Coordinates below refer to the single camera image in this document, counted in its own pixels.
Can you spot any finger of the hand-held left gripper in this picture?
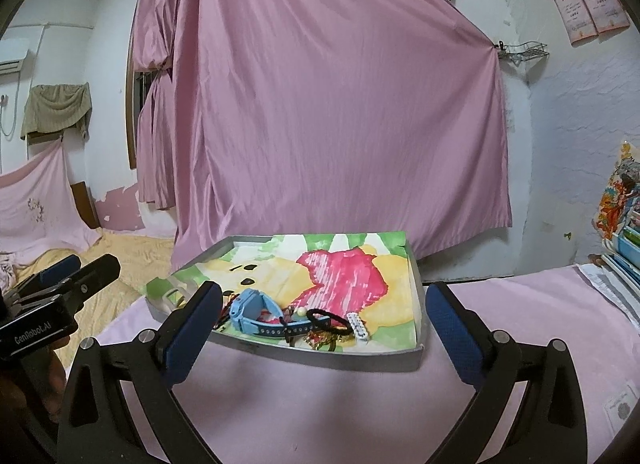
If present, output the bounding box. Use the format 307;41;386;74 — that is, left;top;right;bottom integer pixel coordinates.
9;254;83;302
20;253;122;317

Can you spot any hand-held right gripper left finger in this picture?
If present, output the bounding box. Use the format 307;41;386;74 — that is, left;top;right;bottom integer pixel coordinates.
57;280;224;464

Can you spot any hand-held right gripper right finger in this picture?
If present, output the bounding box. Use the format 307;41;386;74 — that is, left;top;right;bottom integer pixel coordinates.
425;281;589;464

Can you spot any red braided cord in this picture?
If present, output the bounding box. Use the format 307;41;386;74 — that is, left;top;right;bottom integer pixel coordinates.
214;294;242;331

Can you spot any blue wrist watch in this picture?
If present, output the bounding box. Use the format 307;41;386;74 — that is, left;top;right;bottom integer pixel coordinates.
227;289;312;340

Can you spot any white hair clip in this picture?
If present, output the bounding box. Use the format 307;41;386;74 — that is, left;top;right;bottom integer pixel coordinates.
348;312;371;342

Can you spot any grey tray with printed picture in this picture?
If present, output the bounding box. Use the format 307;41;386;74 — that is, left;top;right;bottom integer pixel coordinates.
144;230;426;374

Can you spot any black hair tie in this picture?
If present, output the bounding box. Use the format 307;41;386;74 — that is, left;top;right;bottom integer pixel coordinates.
305;308;354;338

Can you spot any red tassel cord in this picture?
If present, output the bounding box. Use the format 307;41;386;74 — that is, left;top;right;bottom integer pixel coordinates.
300;327;352;353

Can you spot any yellow blanket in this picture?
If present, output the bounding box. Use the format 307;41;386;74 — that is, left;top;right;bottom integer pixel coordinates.
14;228;177;370

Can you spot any pink embroidered cloth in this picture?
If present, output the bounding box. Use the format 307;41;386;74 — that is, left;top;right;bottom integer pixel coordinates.
0;141;104;257

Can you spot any brown wooden board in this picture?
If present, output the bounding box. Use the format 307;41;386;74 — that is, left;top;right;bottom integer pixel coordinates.
70;181;101;231

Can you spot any pink table cloth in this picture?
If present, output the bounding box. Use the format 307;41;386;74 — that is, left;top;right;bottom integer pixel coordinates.
87;264;640;464

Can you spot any olive hanging cloth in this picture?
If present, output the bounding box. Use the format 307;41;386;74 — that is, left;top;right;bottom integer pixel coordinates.
20;83;94;140

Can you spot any white striped cloth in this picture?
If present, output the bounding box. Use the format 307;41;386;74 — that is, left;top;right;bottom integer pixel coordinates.
574;263;640;331

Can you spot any pink window curtain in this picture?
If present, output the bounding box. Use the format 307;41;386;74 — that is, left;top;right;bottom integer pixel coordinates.
131;0;197;211

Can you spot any small white card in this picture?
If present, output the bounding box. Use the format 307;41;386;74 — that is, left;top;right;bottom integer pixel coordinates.
604;383;640;431

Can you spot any stack of colourful books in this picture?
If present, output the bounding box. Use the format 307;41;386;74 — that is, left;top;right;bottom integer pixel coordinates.
592;141;640;297

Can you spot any white air conditioner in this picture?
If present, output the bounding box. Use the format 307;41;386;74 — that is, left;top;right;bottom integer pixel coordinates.
0;38;34;76

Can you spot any large pink curtain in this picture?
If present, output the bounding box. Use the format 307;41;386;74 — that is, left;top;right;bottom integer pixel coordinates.
170;0;514;271

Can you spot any wooden window frame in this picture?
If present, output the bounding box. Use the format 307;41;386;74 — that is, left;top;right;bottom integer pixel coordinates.
126;69;151;170

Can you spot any white wall cable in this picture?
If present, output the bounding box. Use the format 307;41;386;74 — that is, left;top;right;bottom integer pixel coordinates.
0;75;26;137

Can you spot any metal wire wall rack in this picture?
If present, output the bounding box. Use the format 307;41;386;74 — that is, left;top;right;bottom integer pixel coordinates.
492;38;549;68

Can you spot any pink wall poster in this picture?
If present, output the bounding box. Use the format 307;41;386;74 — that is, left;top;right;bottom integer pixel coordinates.
574;0;631;36
551;0;599;46

